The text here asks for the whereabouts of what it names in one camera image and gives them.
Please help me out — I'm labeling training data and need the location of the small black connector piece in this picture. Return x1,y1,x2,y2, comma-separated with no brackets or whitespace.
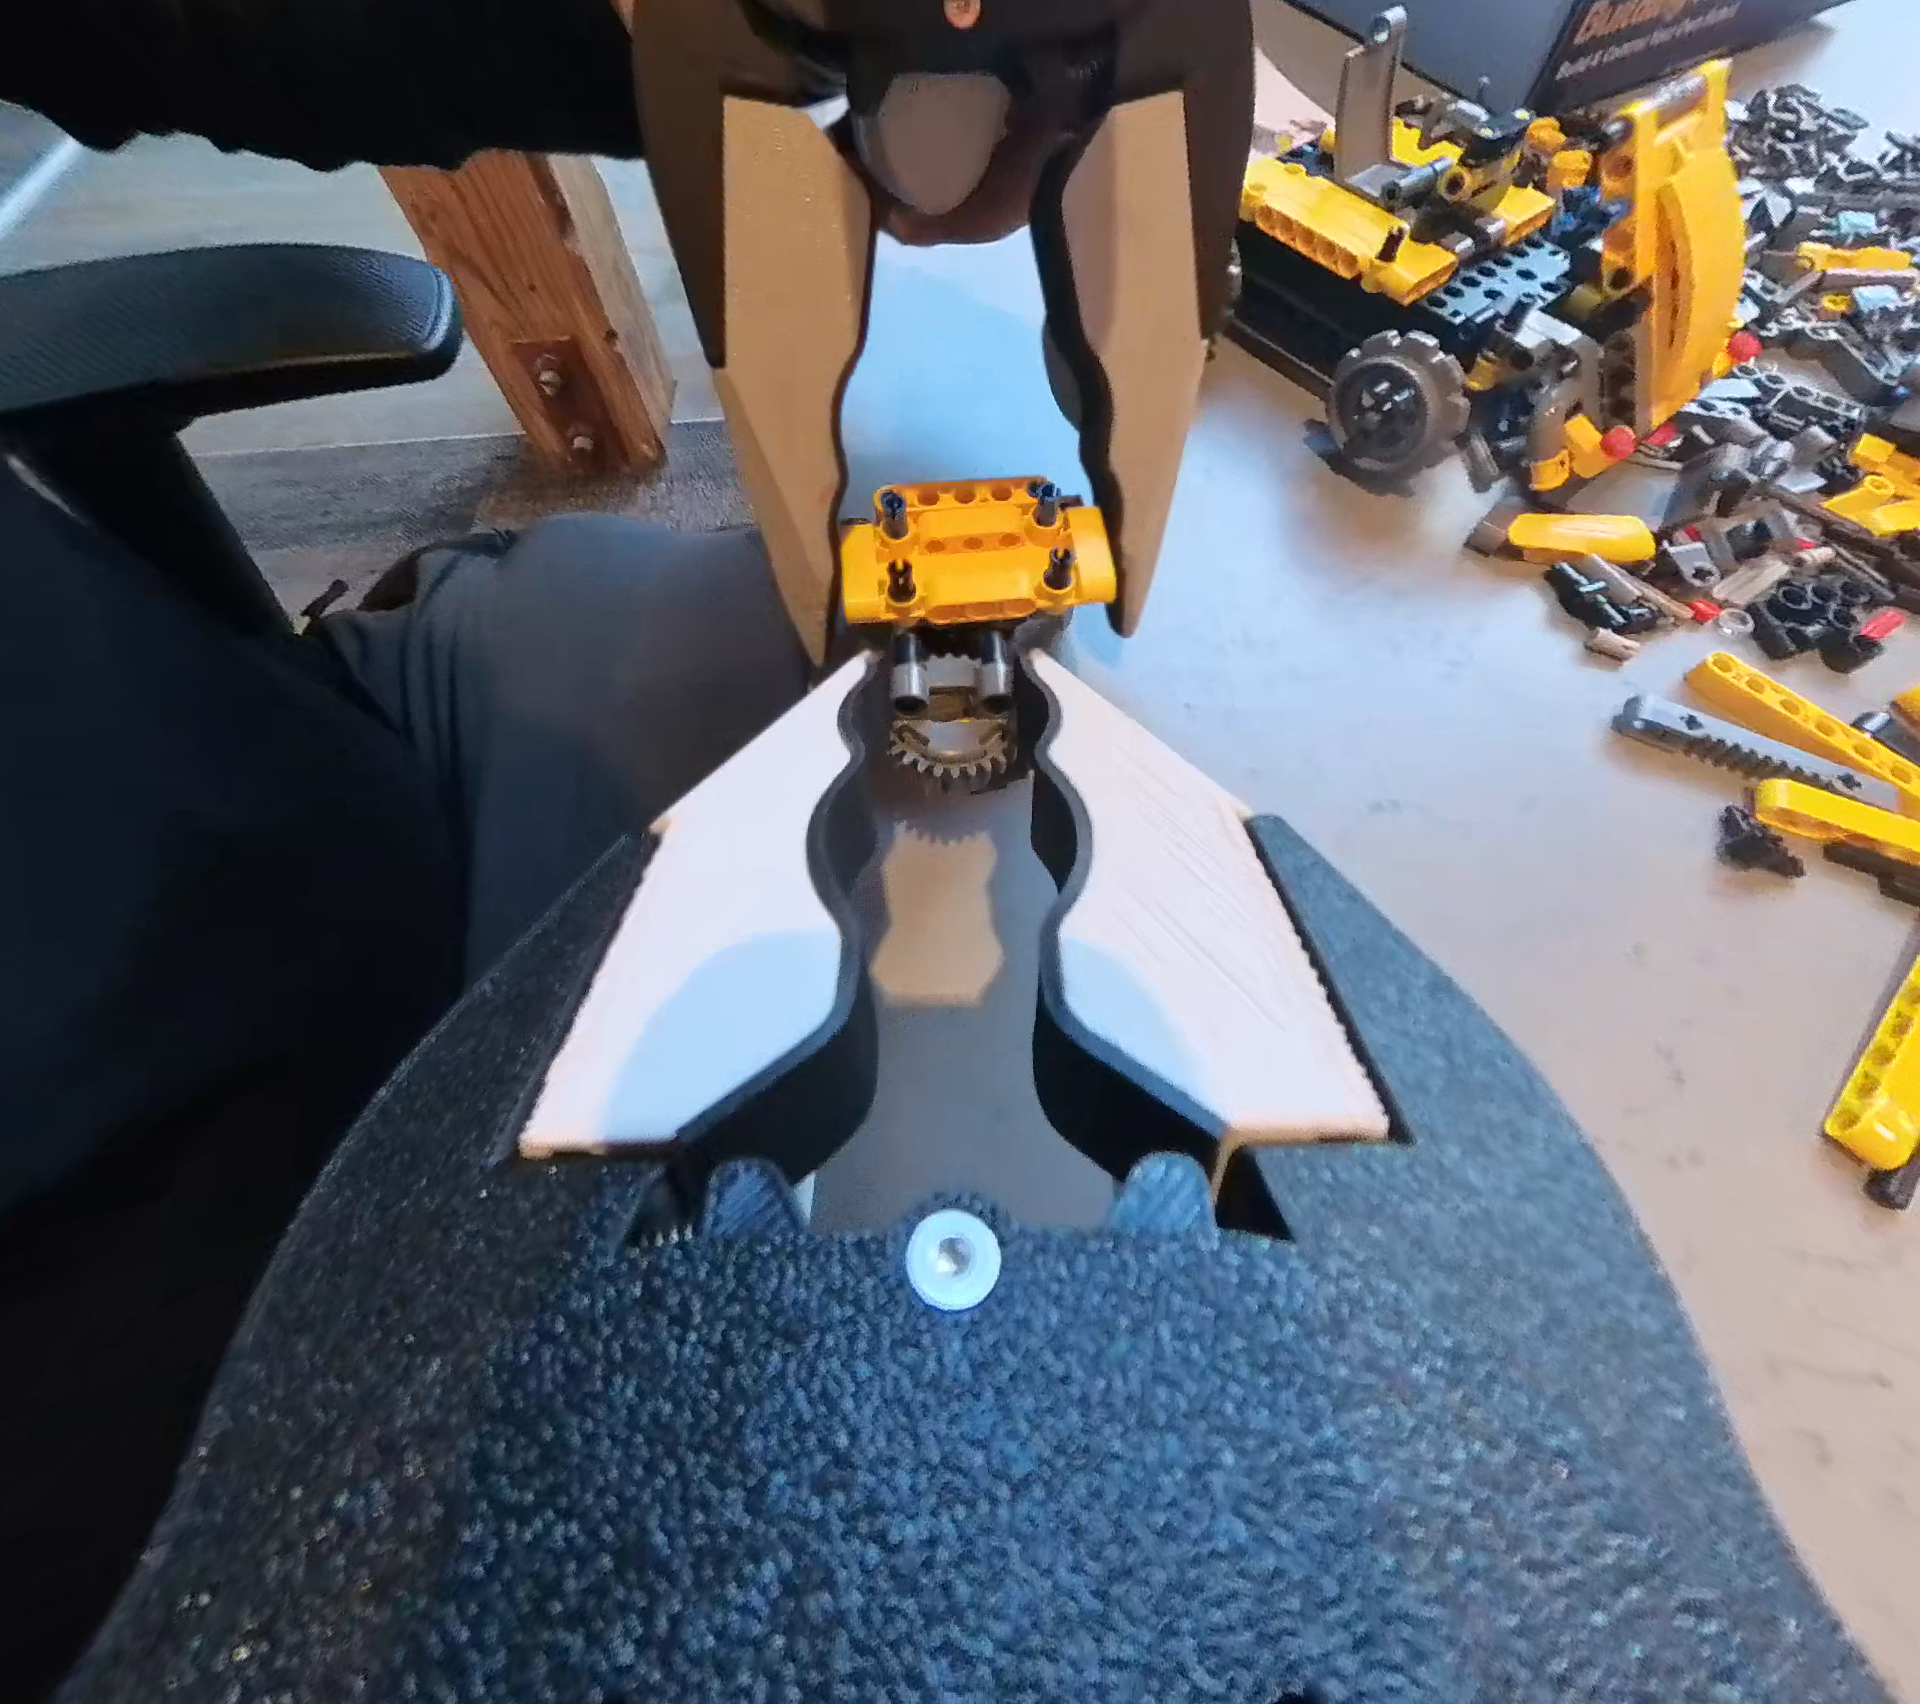
1713,804,1810,882

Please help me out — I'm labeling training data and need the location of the yellow frame block assembly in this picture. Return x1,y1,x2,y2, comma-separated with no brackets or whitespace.
836,476,1120,629

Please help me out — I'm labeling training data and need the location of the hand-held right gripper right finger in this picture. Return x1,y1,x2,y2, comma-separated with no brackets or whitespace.
1016,647,1398,1187

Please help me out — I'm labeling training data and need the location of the grey toothed rack piece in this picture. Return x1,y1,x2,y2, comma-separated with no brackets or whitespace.
1611,693,1908,809

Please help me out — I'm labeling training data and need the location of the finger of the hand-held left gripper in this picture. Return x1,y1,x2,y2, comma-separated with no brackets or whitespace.
711,89,882,673
1034,96,1214,637

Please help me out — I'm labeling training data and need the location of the black office chair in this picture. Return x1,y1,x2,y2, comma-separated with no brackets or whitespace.
0,240,464,634

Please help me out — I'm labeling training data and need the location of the person's black top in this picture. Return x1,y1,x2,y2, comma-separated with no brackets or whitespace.
0,458,467,1704

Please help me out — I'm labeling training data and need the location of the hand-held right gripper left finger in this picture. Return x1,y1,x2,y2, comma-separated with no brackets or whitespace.
516,650,888,1173

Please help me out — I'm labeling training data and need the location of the light grey desk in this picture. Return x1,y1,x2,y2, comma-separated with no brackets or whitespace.
809,0,1920,1691

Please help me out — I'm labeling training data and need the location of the grey gear block assembly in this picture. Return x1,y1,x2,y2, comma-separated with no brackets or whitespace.
882,629,1030,794

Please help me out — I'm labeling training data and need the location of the yellow curved panel piece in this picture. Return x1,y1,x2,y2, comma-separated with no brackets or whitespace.
1464,509,1660,570

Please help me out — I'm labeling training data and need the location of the wooden post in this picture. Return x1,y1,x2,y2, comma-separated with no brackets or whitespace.
374,150,678,476

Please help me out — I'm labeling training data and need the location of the yellow black toy vehicle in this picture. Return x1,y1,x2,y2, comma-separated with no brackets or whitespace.
1222,8,1758,498

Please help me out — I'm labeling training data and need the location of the pile of loose building pieces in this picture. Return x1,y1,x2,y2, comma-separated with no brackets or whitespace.
1462,75,1920,1211

